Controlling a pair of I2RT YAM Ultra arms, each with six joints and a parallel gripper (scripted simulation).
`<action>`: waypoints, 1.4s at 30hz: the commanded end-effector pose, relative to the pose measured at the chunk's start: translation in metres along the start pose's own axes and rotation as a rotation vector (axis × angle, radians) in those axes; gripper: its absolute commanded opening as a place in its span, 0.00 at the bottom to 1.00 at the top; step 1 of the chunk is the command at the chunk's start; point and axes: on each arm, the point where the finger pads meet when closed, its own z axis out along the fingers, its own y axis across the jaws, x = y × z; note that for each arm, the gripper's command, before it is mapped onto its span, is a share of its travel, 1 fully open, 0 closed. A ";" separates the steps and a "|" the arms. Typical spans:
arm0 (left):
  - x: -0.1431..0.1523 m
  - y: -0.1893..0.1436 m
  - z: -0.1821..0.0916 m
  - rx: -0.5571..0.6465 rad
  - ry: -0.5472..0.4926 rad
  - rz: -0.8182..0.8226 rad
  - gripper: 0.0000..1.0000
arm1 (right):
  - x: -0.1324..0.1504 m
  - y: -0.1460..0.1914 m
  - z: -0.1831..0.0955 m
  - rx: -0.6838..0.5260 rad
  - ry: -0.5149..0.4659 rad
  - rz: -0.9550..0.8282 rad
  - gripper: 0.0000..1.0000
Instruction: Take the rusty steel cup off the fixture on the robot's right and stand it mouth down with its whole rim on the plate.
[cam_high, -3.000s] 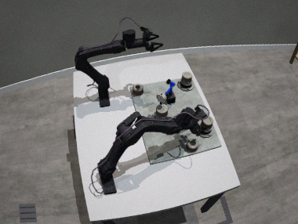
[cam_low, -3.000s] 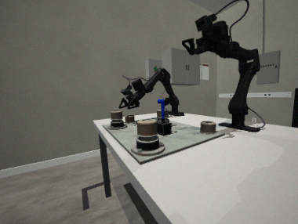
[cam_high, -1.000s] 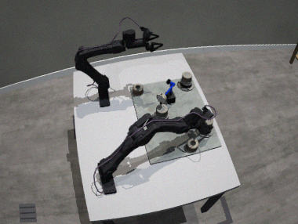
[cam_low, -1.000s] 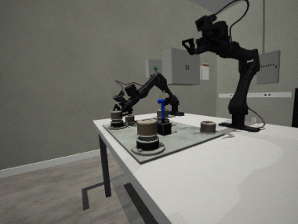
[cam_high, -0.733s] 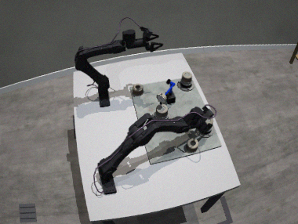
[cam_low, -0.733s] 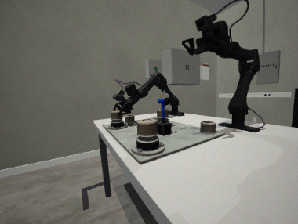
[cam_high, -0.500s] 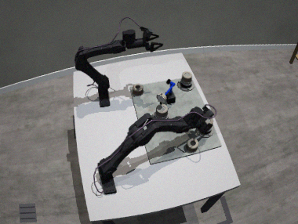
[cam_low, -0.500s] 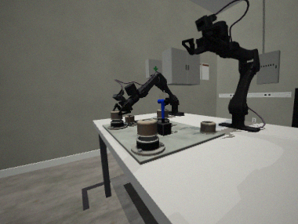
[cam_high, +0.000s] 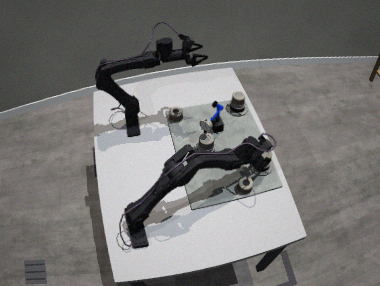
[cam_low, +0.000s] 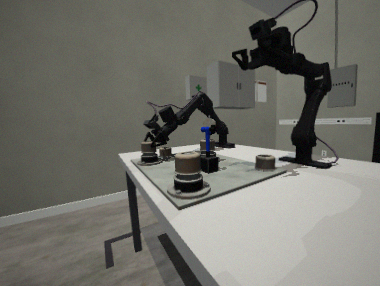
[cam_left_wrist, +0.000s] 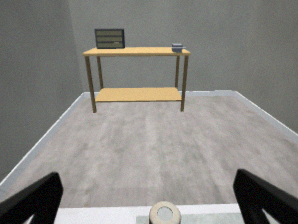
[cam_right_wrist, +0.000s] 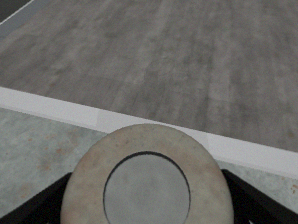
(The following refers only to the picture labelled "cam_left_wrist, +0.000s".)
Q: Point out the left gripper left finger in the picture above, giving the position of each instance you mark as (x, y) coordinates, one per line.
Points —
(41, 198)

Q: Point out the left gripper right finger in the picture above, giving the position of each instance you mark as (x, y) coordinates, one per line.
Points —
(254, 195)

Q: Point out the grey flat plate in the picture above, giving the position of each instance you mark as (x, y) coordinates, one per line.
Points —
(215, 218)

